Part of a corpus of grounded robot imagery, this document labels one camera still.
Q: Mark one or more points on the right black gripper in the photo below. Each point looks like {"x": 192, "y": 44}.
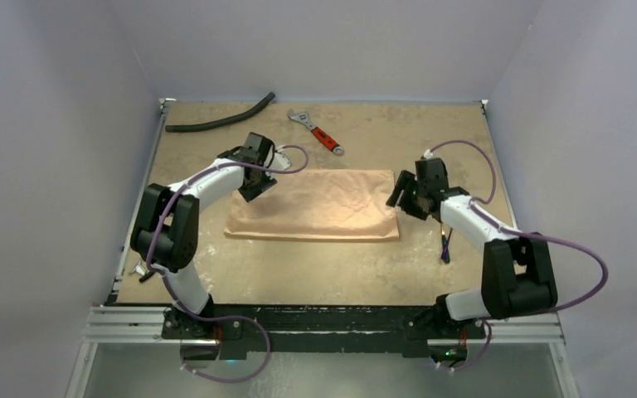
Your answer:
{"x": 413, "y": 194}

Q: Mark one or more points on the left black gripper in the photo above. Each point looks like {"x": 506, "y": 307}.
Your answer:
{"x": 266, "y": 181}

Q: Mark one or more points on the orange cloth napkin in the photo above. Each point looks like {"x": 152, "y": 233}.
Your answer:
{"x": 319, "y": 205}

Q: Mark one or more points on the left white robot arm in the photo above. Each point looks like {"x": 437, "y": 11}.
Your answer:
{"x": 165, "y": 232}

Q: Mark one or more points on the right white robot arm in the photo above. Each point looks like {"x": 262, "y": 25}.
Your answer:
{"x": 516, "y": 276}

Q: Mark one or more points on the purple spoon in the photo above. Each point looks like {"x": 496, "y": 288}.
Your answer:
{"x": 445, "y": 251}

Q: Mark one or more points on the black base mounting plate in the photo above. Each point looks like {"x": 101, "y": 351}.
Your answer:
{"x": 410, "y": 331}

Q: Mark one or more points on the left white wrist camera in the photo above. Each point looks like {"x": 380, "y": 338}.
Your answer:
{"x": 279, "y": 161}

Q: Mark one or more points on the red handled adjustable wrench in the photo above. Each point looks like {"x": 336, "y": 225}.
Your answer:
{"x": 324, "y": 138}

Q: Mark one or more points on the black handled pliers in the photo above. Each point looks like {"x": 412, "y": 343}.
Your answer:
{"x": 141, "y": 271}

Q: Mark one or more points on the aluminium frame rail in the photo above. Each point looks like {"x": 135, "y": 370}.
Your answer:
{"x": 145, "y": 325}

